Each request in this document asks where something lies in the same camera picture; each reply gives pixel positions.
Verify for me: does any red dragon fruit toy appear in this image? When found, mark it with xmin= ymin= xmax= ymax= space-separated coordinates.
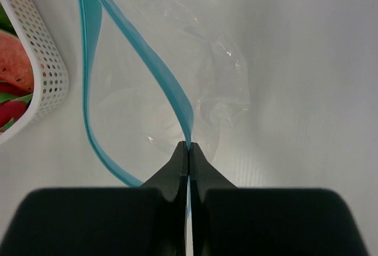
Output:
xmin=1 ymin=80 xmax=32 ymax=134

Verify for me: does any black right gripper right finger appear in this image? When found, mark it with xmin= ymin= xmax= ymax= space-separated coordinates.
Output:
xmin=188 ymin=143 xmax=368 ymax=255

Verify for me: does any red watermelon slice toy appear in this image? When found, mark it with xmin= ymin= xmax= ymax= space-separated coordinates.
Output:
xmin=1 ymin=30 xmax=34 ymax=93

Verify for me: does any white perforated plastic basket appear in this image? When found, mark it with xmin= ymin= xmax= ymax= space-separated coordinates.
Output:
xmin=1 ymin=0 xmax=69 ymax=143

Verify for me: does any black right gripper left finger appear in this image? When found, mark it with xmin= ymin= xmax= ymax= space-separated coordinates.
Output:
xmin=17 ymin=142 xmax=188 ymax=255

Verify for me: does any clear zip bag blue zipper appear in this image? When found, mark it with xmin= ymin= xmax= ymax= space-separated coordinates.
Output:
xmin=72 ymin=0 xmax=252 ymax=218

